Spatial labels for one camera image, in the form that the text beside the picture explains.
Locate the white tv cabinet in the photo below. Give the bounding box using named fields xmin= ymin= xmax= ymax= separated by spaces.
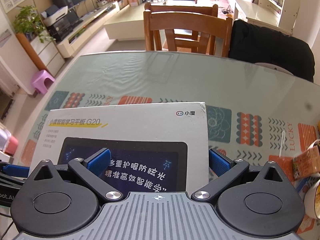
xmin=56 ymin=2 xmax=120 ymax=59

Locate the white coffee table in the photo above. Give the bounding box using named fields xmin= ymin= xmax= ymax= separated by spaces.
xmin=104 ymin=4 xmax=145 ymax=41

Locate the white plastic stick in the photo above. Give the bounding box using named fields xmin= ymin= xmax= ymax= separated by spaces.
xmin=279 ymin=130 xmax=286 ymax=157

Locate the far wooden dining chair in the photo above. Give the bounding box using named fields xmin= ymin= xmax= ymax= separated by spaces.
xmin=144 ymin=2 xmax=219 ymax=41

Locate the white ceramic bowl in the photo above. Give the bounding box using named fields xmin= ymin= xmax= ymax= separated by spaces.
xmin=304 ymin=180 xmax=319 ymax=219

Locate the purple plastic stool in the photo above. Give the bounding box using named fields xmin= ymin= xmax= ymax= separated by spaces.
xmin=31 ymin=70 xmax=55 ymax=94

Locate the green potted plant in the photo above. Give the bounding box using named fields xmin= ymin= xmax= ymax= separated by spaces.
xmin=14 ymin=5 xmax=55 ymax=43

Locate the wooden dining chair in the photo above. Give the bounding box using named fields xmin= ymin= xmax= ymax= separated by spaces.
xmin=144 ymin=2 xmax=219 ymax=41
xmin=143 ymin=10 xmax=233 ymax=57

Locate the white tablet packaging box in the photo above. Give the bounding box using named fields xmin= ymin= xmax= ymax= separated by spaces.
xmin=30 ymin=102 xmax=209 ymax=193

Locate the near wooden dining chair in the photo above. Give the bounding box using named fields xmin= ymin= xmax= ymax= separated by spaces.
xmin=143 ymin=10 xmax=233 ymax=57

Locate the white printer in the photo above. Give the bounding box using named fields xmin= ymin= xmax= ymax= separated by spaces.
xmin=41 ymin=5 xmax=68 ymax=27

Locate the orange snack packet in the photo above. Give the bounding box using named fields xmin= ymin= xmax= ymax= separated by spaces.
xmin=292 ymin=146 xmax=319 ymax=180

